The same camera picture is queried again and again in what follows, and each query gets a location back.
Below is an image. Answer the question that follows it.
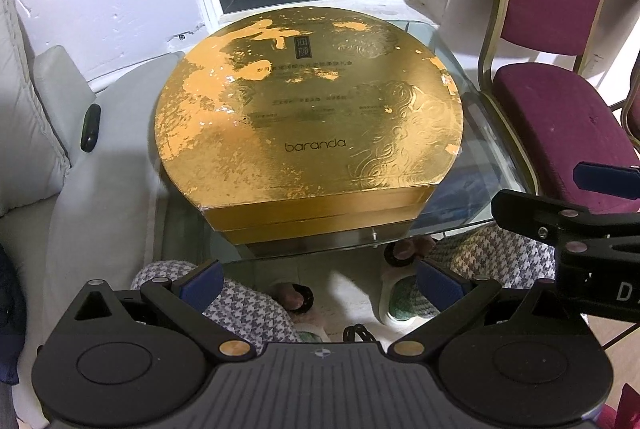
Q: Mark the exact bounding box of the person's left foot in sandal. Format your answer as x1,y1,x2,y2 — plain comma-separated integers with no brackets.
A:
272,281,315,313

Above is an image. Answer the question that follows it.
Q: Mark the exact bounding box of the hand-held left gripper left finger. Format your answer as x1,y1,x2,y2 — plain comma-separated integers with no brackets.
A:
65,259,256,361

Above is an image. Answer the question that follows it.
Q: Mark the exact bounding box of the white green slipper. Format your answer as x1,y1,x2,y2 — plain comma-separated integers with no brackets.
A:
379,274,442,325

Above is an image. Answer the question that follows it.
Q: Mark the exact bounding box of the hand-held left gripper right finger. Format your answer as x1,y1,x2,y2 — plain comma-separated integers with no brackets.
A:
387,259,577,361

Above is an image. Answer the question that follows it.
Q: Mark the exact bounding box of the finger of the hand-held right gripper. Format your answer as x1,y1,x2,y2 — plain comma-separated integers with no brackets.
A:
491,189,640,261
574,162,640,191

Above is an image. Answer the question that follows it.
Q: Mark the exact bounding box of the person's left houndstooth trouser leg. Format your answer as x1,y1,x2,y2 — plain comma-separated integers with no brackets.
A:
131,259,307,345

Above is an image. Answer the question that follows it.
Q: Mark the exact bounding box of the pink cloth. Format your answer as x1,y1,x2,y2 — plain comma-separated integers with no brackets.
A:
597,383,640,429

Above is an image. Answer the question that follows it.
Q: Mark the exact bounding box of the gold round gift box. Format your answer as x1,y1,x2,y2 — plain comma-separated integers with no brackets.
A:
215,205,426,258

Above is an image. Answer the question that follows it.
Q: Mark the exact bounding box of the gold round box lid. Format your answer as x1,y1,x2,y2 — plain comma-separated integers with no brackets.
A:
154,6,466,226

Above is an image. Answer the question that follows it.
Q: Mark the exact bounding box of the person's foot in sandal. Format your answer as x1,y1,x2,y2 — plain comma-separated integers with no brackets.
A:
272,281,315,313
384,236,435,269

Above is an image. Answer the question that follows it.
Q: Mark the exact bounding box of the grey sofa armrest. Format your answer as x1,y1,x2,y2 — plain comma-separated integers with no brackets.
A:
34,45,99,161

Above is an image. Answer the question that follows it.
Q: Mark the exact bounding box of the grey sofa pillow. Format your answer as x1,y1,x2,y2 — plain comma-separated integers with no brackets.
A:
0,0,72,218

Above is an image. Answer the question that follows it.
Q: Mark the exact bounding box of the black cord loop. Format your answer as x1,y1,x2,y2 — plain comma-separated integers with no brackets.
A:
344,323,377,346

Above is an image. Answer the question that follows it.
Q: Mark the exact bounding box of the dark cloth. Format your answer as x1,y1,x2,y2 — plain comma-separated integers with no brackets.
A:
0,243,27,386

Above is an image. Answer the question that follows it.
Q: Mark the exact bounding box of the black oval remote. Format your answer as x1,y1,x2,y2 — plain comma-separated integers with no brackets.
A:
80,104,103,154

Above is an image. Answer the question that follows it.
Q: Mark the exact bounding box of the glass desktop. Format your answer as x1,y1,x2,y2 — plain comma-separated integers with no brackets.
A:
150,16,542,263

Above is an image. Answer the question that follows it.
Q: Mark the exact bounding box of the grey sofa seat cushion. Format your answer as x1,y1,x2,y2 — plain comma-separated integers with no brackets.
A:
47,52,187,292

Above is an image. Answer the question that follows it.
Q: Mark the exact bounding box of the person's right foot in sandal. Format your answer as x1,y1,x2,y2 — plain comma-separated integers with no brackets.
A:
384,236,435,269

